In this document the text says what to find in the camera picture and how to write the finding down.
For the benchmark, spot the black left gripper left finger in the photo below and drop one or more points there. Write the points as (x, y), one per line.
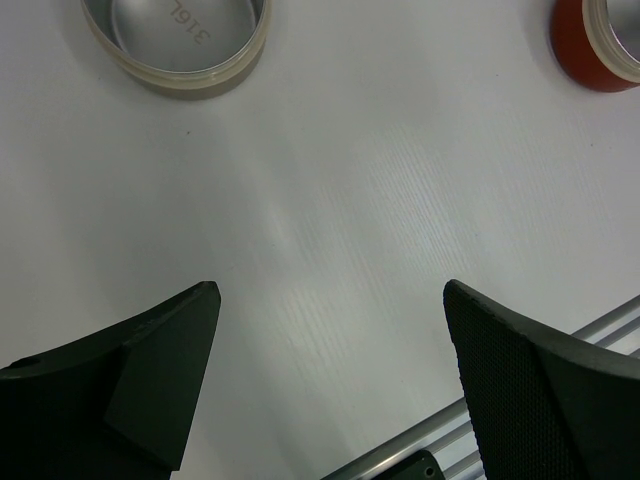
(116, 404)

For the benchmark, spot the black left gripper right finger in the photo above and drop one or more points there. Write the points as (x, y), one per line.
(543, 404)

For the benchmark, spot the taupe steel lunch bowl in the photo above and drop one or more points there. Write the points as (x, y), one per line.
(183, 49)

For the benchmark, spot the red steel lunch bowl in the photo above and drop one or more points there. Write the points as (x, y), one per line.
(596, 43)

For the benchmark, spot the aluminium front rail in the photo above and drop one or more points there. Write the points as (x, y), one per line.
(448, 434)

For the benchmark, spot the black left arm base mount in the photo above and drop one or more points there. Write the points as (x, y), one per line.
(421, 465)

